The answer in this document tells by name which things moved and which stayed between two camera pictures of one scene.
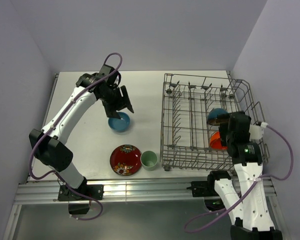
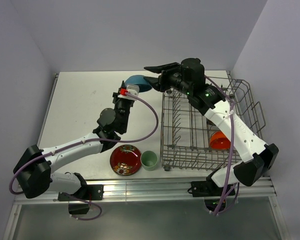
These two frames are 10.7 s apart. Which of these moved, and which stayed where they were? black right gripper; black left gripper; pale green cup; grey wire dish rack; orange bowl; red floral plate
Moved: black right gripper; black left gripper
Stayed: red floral plate; orange bowl; pale green cup; grey wire dish rack
